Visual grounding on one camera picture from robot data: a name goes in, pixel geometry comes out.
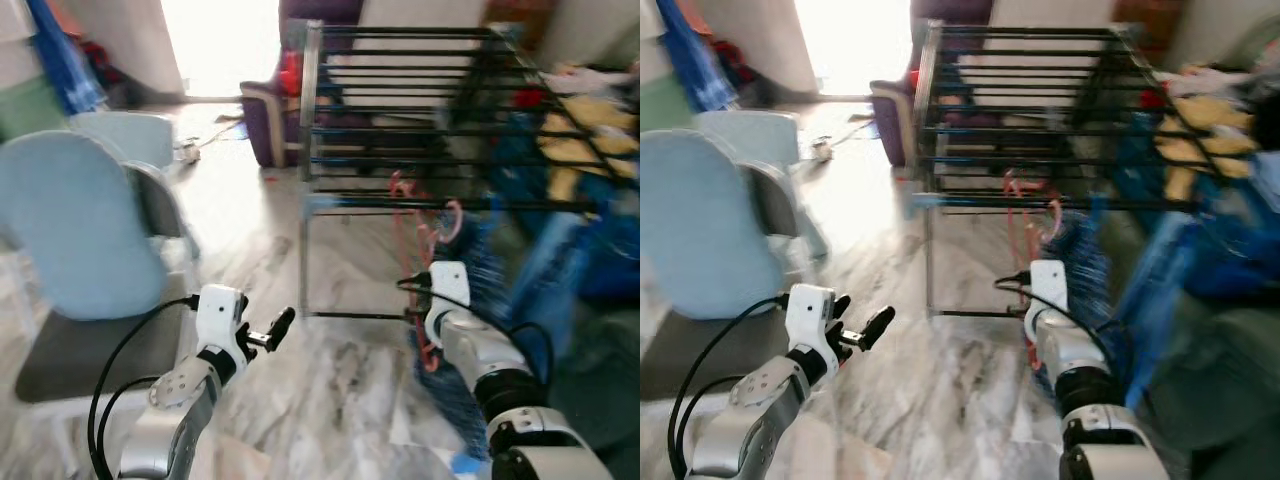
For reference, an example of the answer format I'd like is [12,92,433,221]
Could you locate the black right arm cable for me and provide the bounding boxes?
[396,272,556,391]
[993,270,1136,386]

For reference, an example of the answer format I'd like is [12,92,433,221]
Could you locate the green storage box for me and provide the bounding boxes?
[640,75,696,136]
[0,75,71,141]

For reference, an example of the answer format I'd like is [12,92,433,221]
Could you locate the purple armchair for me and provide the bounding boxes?
[240,0,366,169]
[870,0,961,169]

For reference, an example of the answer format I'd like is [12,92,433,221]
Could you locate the dark clothes heap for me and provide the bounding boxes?
[1240,80,1280,151]

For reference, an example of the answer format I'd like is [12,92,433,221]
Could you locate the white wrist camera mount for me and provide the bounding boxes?
[785,283,839,353]
[1030,260,1069,311]
[428,262,471,313]
[195,285,249,351]

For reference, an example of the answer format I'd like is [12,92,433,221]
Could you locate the blue garment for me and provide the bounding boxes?
[1115,195,1231,401]
[505,205,641,351]

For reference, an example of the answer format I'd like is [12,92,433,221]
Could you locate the grey folding chair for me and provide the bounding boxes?
[15,160,216,441]
[640,160,831,441]

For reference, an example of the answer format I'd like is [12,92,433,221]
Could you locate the blue hanging fabric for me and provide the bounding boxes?
[25,0,106,116]
[655,0,736,113]

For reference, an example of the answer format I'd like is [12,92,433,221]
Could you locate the light blue plastic stool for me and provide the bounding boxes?
[695,110,801,171]
[68,110,179,171]

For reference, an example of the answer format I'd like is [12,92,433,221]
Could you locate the blue checkered shirt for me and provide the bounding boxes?
[410,210,521,466]
[1040,205,1116,401]

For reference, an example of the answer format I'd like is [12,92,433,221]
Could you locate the dark blue storage bag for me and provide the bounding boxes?
[1110,115,1280,301]
[490,115,641,301]

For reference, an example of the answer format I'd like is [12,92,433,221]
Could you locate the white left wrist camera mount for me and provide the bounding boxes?
[195,285,249,351]
[785,283,839,353]

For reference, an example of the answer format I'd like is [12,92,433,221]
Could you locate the dark green sofa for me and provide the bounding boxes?
[545,300,641,480]
[1140,290,1280,480]

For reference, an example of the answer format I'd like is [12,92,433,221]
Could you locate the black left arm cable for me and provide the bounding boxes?
[676,375,751,480]
[96,375,163,480]

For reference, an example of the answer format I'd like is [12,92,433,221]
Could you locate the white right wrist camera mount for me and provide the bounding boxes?
[1030,260,1069,311]
[428,262,471,313]

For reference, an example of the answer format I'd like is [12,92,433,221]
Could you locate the black metal drying rack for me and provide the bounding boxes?
[298,20,641,321]
[912,20,1266,321]

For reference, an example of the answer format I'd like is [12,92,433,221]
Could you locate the white garment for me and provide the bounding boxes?
[548,65,641,96]
[1165,65,1251,96]

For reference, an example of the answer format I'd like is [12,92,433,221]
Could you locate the yellow garment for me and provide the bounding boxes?
[538,95,641,201]
[1160,95,1261,201]

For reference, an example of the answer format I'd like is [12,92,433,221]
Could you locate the red plastic hanger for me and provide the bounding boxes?
[388,170,446,373]
[1003,170,1051,371]

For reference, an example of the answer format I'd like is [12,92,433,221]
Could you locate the light blue chair cushion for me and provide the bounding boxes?
[0,130,171,321]
[640,128,786,321]

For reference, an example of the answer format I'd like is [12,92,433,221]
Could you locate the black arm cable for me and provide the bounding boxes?
[993,270,1136,386]
[396,272,556,391]
[96,375,163,480]
[676,375,751,480]

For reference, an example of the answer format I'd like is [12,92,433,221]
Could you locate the pink plastic hanger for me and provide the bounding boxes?
[1040,195,1066,246]
[430,195,466,246]

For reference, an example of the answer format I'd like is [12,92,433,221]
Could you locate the white leaning board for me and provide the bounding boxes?
[965,0,1116,101]
[345,0,491,101]

